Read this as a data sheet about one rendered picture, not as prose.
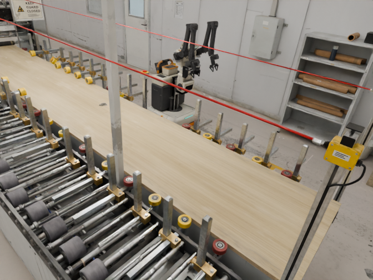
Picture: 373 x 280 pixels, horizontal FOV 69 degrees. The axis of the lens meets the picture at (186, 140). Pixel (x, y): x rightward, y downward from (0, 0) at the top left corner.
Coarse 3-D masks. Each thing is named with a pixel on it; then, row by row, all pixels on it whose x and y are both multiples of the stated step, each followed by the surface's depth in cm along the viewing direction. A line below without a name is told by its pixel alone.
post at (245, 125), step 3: (243, 123) 224; (246, 123) 224; (243, 126) 225; (246, 126) 224; (243, 129) 226; (246, 129) 227; (243, 132) 227; (240, 135) 230; (243, 135) 228; (240, 138) 231; (243, 138) 229; (240, 141) 232; (243, 141) 232; (240, 144) 234; (243, 144) 235; (240, 147) 235
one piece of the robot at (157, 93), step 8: (152, 80) 406; (168, 80) 401; (152, 88) 412; (160, 88) 400; (168, 88) 408; (152, 96) 419; (160, 96) 406; (168, 96) 415; (176, 96) 423; (184, 96) 446; (152, 104) 426; (160, 104) 413; (168, 104) 423; (176, 104) 428
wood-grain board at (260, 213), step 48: (0, 48) 432; (48, 96) 291; (96, 96) 300; (96, 144) 218; (144, 144) 223; (192, 144) 229; (192, 192) 178; (240, 192) 182; (288, 192) 186; (240, 240) 149; (288, 240) 151
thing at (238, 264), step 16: (80, 144) 240; (96, 160) 230; (144, 192) 196; (160, 208) 189; (176, 224) 183; (192, 224) 171; (192, 240) 177; (224, 256) 161; (240, 272) 156; (256, 272) 147
